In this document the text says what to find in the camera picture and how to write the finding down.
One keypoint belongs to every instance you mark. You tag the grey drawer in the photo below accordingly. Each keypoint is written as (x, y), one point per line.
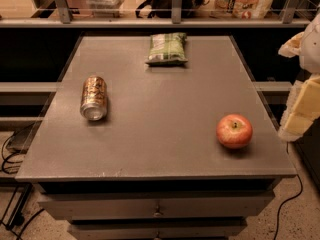
(155, 205)
(153, 230)

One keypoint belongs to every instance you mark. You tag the colourful snack bag on shelf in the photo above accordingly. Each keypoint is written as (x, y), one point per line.
(242, 9)

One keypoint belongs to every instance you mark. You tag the black bag on shelf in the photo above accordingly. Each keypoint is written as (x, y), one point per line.
(165, 8)

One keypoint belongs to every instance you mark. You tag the grey drawer cabinet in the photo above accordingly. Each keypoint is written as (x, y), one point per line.
(159, 133)

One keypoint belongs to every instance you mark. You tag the red apple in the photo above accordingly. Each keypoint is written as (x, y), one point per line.
(234, 131)

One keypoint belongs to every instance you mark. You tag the grey metal shelf rail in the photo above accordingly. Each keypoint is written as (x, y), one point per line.
(76, 14)

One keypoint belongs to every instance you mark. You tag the orange soda can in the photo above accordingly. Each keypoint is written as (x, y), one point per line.
(93, 105)

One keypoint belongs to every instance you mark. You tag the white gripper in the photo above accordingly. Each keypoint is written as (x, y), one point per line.
(311, 52)

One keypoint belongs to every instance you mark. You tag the lower grey drawer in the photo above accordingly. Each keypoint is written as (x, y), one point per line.
(153, 230)

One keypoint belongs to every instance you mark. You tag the green jalapeno chip bag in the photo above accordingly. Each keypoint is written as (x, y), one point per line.
(167, 49)

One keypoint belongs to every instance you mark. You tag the upper grey drawer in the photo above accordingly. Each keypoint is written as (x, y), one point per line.
(155, 205)

